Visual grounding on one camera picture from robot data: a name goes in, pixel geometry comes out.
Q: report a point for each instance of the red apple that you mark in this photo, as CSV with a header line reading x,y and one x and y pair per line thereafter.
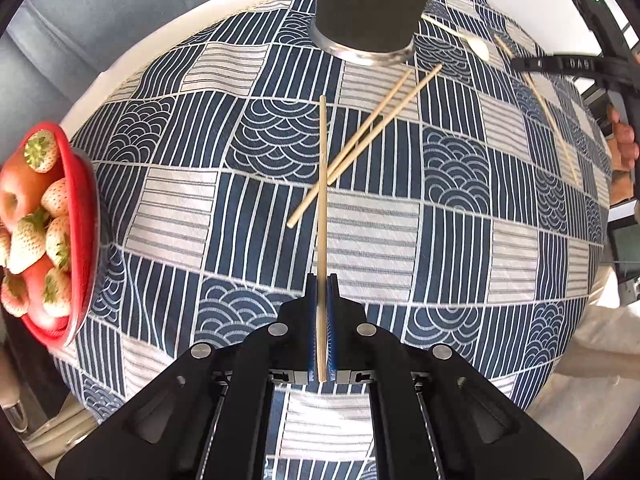
x,y
12,200
35,280

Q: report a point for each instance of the person's light clothing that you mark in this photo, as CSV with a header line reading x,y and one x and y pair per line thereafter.
x,y
600,320

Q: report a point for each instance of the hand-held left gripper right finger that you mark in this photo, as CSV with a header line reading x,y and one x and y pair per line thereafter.
x,y
333,330

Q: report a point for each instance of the plain white spoon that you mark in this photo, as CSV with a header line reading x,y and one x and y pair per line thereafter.
x,y
477,47

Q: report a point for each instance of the wooden chopstick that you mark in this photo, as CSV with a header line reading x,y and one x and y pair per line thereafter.
x,y
322,185
395,112
548,131
360,135

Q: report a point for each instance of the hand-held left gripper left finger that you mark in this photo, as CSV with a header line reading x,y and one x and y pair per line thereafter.
x,y
312,330

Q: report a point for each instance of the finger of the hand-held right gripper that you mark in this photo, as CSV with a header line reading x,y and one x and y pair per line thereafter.
x,y
550,66

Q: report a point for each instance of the red fruit bowl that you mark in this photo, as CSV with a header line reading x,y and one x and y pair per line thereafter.
x,y
82,240

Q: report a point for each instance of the blue patterned tablecloth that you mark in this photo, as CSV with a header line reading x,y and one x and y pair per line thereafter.
x,y
250,185

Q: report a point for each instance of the person's right hand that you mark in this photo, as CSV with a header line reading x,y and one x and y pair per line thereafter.
x,y
627,147

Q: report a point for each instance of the grey-blue backdrop cloth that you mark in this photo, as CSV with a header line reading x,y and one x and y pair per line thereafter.
x,y
125,15

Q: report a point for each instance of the black cylindrical utensil holder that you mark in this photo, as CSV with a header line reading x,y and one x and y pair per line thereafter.
x,y
370,5

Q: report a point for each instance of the heap of pale strawberries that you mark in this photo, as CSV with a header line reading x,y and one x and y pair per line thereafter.
x,y
30,245

